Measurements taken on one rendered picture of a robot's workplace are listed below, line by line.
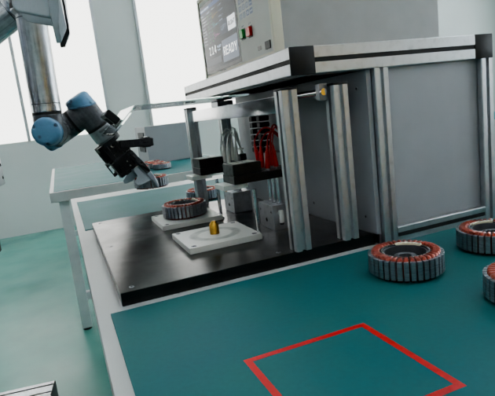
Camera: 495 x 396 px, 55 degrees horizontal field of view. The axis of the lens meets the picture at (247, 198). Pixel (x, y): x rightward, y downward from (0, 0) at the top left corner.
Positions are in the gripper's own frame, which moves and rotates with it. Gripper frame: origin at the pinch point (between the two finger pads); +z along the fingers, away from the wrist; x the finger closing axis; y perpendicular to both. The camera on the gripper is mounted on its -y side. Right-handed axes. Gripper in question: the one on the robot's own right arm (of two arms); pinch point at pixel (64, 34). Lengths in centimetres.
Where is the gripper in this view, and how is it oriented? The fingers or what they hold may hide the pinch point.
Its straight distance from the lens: 72.4
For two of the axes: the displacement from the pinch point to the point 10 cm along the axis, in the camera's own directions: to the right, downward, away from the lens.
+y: -9.6, 1.5, -2.2
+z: 1.1, 9.8, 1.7
